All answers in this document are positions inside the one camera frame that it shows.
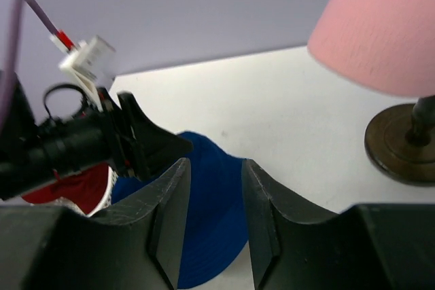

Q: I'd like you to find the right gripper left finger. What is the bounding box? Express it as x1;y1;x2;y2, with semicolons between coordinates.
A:
1;158;190;289

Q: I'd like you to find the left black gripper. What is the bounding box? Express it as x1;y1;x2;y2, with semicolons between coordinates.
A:
98;88;194;180

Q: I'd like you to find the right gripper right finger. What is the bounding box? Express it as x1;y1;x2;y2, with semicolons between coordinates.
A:
242;160;434;289

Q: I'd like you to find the blue bucket hat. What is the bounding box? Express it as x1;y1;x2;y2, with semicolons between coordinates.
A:
111;130;251;290

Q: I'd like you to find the pink baseball cap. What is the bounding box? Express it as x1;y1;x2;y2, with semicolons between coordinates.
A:
307;0;434;97

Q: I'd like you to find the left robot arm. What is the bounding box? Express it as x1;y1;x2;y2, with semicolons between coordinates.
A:
1;85;193;200

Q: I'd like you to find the white perforated basket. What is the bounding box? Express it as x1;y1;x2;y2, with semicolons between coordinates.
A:
30;170;120;218

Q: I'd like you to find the red cap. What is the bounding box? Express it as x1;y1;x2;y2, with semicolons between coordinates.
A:
20;163;111;215

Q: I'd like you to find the cream mannequin head stand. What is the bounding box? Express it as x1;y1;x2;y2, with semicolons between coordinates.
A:
364;96;434;187

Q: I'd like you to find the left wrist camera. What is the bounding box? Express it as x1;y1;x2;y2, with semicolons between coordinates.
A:
58;35;116;103

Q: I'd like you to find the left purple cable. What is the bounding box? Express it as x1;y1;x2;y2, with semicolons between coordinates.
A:
0;0;77;128

